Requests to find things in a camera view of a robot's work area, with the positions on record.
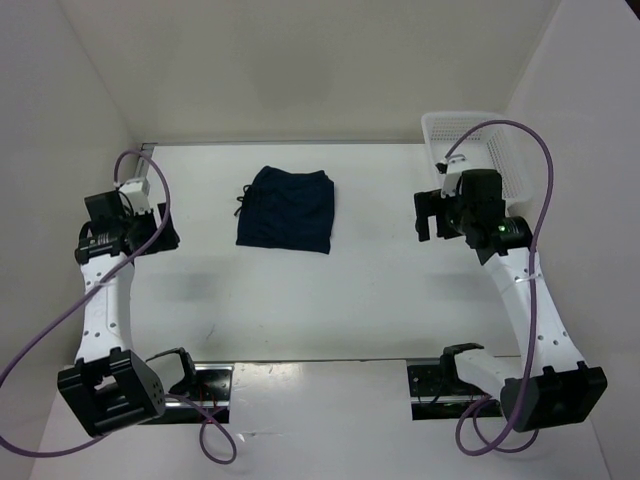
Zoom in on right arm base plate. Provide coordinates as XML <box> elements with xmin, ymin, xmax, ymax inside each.
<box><xmin>406</xmin><ymin>359</ymin><xmax>485</xmax><ymax>421</ymax></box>

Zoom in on white perforated plastic basket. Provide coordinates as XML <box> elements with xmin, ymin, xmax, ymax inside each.
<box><xmin>421</xmin><ymin>111</ymin><xmax>533</xmax><ymax>207</ymax></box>

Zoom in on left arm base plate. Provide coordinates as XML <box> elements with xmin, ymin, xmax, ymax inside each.
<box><xmin>145</xmin><ymin>366</ymin><xmax>233</xmax><ymax>425</ymax></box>

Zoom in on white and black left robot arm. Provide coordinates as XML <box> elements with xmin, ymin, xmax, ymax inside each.
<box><xmin>57</xmin><ymin>181</ymin><xmax>179</xmax><ymax>438</ymax></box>

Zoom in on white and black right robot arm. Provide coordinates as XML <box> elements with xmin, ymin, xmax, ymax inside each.
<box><xmin>414</xmin><ymin>169</ymin><xmax>608</xmax><ymax>433</ymax></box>

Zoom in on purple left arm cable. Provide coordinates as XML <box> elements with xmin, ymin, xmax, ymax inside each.
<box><xmin>0</xmin><ymin>148</ymin><xmax>237</xmax><ymax>464</ymax></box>

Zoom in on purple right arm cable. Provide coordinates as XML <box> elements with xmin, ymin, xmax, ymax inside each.
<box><xmin>444</xmin><ymin>118</ymin><xmax>555</xmax><ymax>456</ymax></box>

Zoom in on navy blue shorts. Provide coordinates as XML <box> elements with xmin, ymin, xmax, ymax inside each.
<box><xmin>234</xmin><ymin>166</ymin><xmax>335</xmax><ymax>255</ymax></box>

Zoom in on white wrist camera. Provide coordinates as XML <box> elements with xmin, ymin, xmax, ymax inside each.
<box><xmin>118</xmin><ymin>177</ymin><xmax>152</xmax><ymax>215</ymax></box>
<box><xmin>435</xmin><ymin>154</ymin><xmax>471</xmax><ymax>198</ymax></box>

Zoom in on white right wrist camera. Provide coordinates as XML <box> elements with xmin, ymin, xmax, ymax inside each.
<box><xmin>435</xmin><ymin>154</ymin><xmax>471</xmax><ymax>198</ymax></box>

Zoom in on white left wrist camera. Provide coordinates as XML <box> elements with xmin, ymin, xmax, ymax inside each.
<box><xmin>118</xmin><ymin>177</ymin><xmax>152</xmax><ymax>215</ymax></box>

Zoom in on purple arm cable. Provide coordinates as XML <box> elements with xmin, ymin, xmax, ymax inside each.
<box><xmin>444</xmin><ymin>118</ymin><xmax>555</xmax><ymax>456</ymax></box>
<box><xmin>0</xmin><ymin>148</ymin><xmax>237</xmax><ymax>464</ymax></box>

